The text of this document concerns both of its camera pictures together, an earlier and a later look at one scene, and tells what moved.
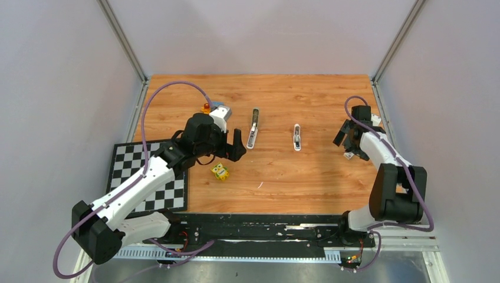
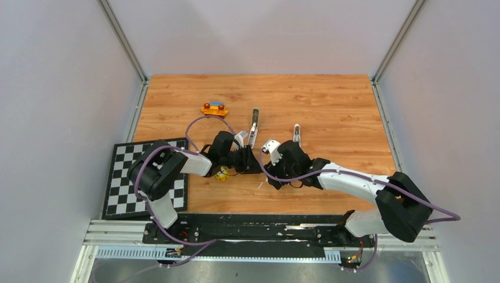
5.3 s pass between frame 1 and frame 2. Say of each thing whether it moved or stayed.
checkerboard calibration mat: stayed
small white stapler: stayed
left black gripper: moved
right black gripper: moved
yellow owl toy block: stayed
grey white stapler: stayed
